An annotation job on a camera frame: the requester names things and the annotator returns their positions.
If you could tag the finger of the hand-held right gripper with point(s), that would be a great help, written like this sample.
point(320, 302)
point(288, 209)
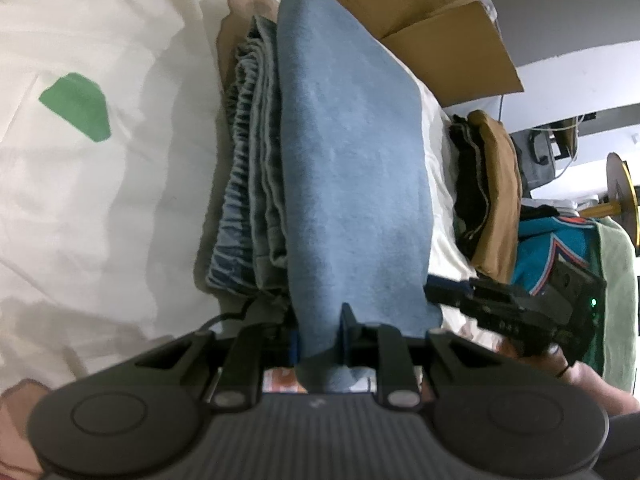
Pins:
point(480, 305)
point(450, 284)

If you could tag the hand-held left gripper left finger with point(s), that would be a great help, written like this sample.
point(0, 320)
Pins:
point(294, 347)

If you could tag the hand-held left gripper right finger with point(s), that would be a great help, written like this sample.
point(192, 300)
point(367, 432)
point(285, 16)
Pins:
point(348, 335)

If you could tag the light blue jeans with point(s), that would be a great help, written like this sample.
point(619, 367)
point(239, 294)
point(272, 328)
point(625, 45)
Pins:
point(350, 160)

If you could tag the person's right forearm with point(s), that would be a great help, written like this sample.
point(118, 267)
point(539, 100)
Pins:
point(595, 390)

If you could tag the person's right hand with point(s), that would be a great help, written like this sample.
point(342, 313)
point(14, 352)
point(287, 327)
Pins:
point(557, 360)

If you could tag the pale green cloth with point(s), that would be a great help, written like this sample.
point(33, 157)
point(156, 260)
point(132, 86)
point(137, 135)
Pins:
point(620, 285)

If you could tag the teal patterned garment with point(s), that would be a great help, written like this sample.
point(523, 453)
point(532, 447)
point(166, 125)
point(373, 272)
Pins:
point(530, 260)

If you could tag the folded dark garment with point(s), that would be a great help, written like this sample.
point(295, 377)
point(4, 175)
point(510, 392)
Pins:
point(467, 185)

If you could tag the folded brown garment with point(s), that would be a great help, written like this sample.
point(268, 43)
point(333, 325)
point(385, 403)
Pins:
point(500, 185)

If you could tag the gold round stand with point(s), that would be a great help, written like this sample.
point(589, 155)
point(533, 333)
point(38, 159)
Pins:
point(617, 175)

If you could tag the person's grey trouser leg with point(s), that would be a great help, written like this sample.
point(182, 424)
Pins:
point(625, 450)

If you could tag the flat brown cardboard sheet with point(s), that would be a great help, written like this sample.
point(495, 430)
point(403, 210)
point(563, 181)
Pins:
point(450, 50)

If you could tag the cream bear printed bed sheet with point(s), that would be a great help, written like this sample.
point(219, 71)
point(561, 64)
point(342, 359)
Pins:
point(100, 210)

